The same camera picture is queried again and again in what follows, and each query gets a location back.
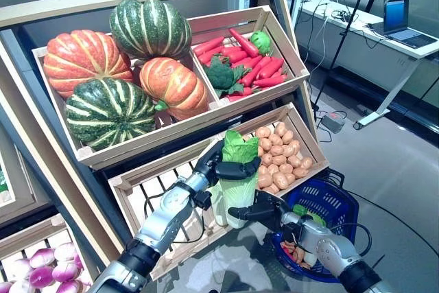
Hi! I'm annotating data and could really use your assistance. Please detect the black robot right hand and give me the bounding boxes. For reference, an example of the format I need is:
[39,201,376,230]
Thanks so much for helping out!
[228,189,292,231]

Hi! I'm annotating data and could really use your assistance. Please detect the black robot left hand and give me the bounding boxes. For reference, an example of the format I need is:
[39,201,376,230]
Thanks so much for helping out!
[191,140,262,188]

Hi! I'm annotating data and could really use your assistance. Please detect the blue plastic shopping basket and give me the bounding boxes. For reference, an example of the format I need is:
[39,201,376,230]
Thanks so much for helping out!
[270,167,360,275]

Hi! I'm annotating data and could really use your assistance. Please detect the wooden pumpkin crate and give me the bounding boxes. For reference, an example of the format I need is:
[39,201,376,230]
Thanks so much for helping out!
[32,44,222,170]

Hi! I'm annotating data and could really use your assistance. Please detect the wooden potato crate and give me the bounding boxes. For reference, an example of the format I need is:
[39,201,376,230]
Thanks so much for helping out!
[219,102,329,201]

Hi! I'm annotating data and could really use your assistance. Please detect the small orange ribbed pumpkin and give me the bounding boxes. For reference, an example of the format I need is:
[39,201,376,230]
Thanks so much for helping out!
[139,57,211,121]

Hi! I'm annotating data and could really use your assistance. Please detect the dark green broccoli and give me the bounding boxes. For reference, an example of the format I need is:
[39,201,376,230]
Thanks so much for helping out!
[202,55,251,97]

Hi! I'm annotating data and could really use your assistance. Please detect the wooden carrot crate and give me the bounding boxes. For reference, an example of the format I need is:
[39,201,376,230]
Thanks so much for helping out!
[187,5,311,108]

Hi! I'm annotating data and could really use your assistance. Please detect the power adapter on floor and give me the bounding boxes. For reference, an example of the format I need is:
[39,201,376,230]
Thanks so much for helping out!
[320,113,346,133]

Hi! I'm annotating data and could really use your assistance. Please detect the green striped pumpkin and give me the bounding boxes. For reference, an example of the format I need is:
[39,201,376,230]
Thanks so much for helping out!
[64,78,157,152]
[109,0,193,60]

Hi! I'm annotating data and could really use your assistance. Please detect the round green cabbage head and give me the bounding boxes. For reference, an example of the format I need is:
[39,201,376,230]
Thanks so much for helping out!
[249,30,273,56]

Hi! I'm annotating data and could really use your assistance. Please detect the large orange ribbed pumpkin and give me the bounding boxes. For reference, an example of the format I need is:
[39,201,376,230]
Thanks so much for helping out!
[43,30,134,100]

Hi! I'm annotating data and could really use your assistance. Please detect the white desk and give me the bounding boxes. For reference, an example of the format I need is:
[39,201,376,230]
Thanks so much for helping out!
[297,0,439,131]

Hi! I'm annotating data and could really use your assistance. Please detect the black tripod stand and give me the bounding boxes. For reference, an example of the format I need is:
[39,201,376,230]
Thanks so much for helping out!
[310,0,377,112]

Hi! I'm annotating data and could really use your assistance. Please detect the wooden turnip crate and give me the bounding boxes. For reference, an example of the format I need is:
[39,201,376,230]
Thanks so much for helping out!
[0,213,97,293]

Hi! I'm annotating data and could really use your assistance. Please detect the wooden display stand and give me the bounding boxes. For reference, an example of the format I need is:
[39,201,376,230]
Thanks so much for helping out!
[0,0,330,293]

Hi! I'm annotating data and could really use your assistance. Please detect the open grey laptop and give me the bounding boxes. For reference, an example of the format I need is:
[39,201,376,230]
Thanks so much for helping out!
[372,0,436,49]

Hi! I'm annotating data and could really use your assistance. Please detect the black floor cable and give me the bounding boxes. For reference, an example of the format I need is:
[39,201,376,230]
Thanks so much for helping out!
[342,188,439,253]

